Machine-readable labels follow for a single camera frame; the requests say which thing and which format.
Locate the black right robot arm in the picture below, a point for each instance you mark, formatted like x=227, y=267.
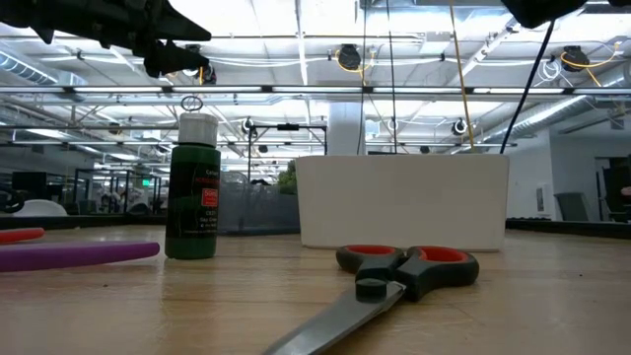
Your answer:
x=542, y=12

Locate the artificial green plant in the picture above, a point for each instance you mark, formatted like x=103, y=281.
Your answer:
x=288, y=180

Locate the black and red scissors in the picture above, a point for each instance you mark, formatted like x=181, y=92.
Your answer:
x=394, y=273

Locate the black background rig frame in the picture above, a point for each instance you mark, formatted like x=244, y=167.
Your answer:
x=288, y=127

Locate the white plastic bin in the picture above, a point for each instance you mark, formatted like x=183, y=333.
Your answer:
x=404, y=202

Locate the white trash can black bag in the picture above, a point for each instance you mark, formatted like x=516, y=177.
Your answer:
x=39, y=208

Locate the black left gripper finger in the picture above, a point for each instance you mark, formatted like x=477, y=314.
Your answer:
x=172, y=59
x=177, y=27

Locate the green paint bottle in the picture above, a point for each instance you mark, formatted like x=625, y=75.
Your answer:
x=192, y=197

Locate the dark translucent grey bin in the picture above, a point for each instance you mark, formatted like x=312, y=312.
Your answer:
x=256, y=212

